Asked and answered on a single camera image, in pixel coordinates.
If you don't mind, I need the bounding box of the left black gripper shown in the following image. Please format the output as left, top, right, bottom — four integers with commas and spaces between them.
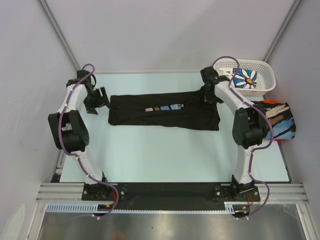
84, 87, 111, 115

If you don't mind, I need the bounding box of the black printed t-shirt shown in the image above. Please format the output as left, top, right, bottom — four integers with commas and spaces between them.
254, 100, 296, 141
108, 88, 220, 131

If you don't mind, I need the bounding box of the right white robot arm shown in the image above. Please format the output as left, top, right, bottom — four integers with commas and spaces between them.
200, 66, 271, 202

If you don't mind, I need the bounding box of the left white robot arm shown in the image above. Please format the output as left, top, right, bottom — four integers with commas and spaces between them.
48, 69, 112, 201

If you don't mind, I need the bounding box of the white daisy print t-shirt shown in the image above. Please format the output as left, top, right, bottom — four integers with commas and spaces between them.
219, 68, 258, 89

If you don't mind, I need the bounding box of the white plastic basket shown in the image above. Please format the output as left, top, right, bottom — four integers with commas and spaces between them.
213, 58, 276, 97

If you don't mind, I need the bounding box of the folded red t-shirt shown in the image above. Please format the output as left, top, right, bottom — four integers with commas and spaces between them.
261, 99, 288, 143

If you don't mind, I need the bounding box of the folded black printed t-shirt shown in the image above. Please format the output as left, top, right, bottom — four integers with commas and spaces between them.
254, 100, 296, 141

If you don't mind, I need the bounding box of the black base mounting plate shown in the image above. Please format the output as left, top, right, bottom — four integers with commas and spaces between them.
81, 182, 261, 211

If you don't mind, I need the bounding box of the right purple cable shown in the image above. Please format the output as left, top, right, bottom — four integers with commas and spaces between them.
212, 56, 273, 221

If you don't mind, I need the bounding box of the purple cable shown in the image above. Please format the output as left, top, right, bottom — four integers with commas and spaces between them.
57, 63, 120, 221
212, 56, 273, 221

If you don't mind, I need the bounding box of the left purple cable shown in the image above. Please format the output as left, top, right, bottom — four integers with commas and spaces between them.
57, 63, 120, 221

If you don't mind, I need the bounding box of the left aluminium corner post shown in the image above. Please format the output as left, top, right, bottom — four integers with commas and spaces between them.
36, 0, 82, 71

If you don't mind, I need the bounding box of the aluminium corner post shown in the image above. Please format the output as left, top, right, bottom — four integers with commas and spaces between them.
262, 0, 304, 63
36, 0, 82, 71

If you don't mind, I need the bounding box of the aluminium frame rail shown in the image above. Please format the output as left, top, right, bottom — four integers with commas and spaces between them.
35, 182, 309, 204

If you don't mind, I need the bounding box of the right aluminium corner post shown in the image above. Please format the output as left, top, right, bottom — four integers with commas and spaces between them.
262, 0, 304, 63

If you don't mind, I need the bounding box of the white slotted cable duct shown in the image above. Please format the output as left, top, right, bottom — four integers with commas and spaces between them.
46, 203, 248, 215

